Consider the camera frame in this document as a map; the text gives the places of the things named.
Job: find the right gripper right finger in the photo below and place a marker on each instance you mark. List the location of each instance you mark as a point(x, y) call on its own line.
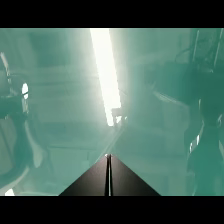
point(126, 181)

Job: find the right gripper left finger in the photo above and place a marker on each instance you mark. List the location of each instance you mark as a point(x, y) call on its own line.
point(93, 181)

